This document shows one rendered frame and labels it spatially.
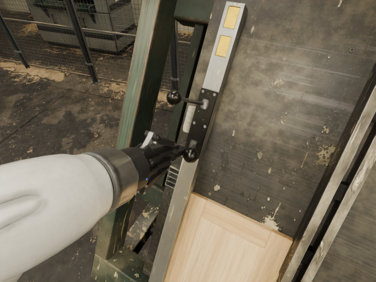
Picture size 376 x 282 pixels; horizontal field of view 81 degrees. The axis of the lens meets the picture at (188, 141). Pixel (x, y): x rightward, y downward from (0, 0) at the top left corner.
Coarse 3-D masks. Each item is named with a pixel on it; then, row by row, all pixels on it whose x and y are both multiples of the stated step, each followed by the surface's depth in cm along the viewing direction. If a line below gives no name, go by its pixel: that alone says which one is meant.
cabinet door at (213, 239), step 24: (192, 192) 70; (192, 216) 70; (216, 216) 67; (240, 216) 64; (192, 240) 72; (216, 240) 68; (240, 240) 65; (264, 240) 62; (288, 240) 59; (192, 264) 73; (216, 264) 70; (240, 264) 66; (264, 264) 63
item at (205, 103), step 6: (174, 90) 53; (168, 96) 52; (174, 96) 52; (180, 96) 53; (168, 102) 53; (174, 102) 53; (192, 102) 57; (198, 102) 58; (204, 102) 59; (204, 108) 60
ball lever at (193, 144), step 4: (192, 140) 62; (192, 144) 61; (196, 144) 63; (188, 148) 53; (192, 148) 53; (184, 152) 52; (188, 152) 52; (192, 152) 52; (196, 152) 52; (184, 156) 52; (188, 156) 52; (192, 156) 51; (196, 156) 52; (188, 160) 52; (192, 160) 52
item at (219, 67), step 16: (224, 16) 56; (240, 16) 55; (224, 32) 57; (240, 32) 58; (224, 64) 58; (208, 80) 60; (224, 80) 60; (208, 128) 62; (192, 176) 66; (176, 192) 69; (176, 208) 70; (176, 224) 71; (160, 240) 74; (160, 256) 75; (160, 272) 76
